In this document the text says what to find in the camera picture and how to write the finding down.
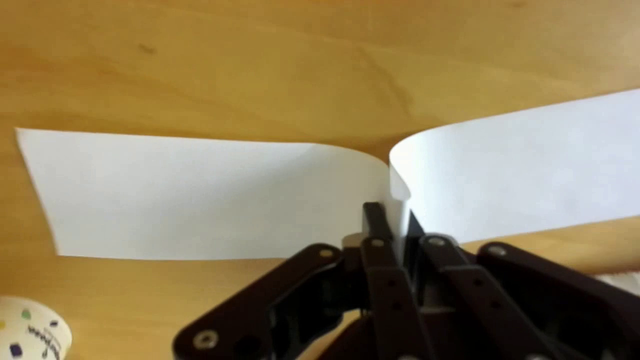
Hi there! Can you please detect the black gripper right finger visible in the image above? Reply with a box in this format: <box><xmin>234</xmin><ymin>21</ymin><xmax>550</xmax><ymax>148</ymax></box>
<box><xmin>403</xmin><ymin>209</ymin><xmax>640</xmax><ymax>360</ymax></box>

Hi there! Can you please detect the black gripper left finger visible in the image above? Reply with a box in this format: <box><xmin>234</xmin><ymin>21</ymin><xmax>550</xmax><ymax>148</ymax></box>
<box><xmin>172</xmin><ymin>199</ymin><xmax>436</xmax><ymax>360</ymax></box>

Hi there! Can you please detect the long white paper strip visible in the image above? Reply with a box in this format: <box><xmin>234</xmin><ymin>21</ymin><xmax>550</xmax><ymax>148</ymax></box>
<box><xmin>15</xmin><ymin>87</ymin><xmax>640</xmax><ymax>262</ymax></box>

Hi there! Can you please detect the white crumpled towel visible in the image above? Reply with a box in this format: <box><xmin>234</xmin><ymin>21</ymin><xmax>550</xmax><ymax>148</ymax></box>
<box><xmin>594</xmin><ymin>267</ymin><xmax>640</xmax><ymax>295</ymax></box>

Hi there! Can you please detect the white dotted paper cup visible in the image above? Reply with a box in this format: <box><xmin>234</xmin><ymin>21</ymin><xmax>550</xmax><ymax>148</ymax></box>
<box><xmin>0</xmin><ymin>295</ymin><xmax>75</xmax><ymax>360</ymax></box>

